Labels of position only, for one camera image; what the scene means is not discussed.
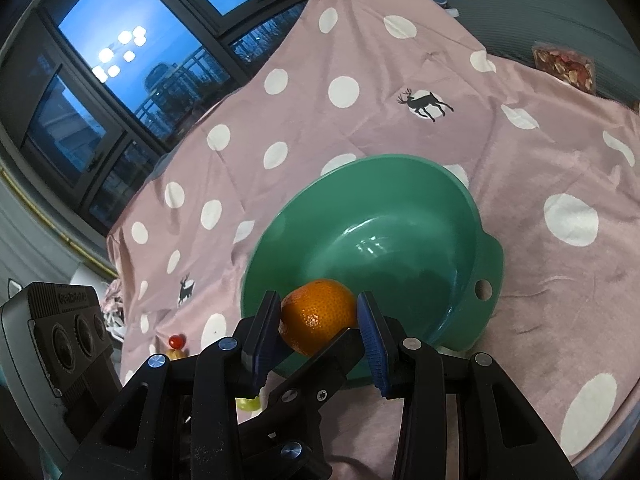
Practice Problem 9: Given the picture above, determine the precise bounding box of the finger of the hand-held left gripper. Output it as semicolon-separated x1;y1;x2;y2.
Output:
239;328;369;480

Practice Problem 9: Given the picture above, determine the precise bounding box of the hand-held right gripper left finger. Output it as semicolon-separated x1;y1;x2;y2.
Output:
60;290;283;480

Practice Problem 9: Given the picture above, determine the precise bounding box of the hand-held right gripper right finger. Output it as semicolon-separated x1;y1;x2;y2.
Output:
356;290;581;480

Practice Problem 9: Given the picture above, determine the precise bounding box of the orange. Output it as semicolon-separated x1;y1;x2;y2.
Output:
279;279;360;356

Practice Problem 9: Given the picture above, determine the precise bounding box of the green plastic bowl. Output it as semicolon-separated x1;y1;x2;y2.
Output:
240;154;505;391

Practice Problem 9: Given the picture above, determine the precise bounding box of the pink polka dot blanket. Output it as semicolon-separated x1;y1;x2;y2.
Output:
107;0;640;471

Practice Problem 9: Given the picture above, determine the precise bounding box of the dark framed window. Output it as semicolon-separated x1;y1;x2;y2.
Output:
0;0;341;236

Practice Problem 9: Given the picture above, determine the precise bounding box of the clear snack packet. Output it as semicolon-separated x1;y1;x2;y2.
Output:
531;42;598;95

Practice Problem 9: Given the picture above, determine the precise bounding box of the grey sofa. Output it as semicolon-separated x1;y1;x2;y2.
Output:
445;0;640;111

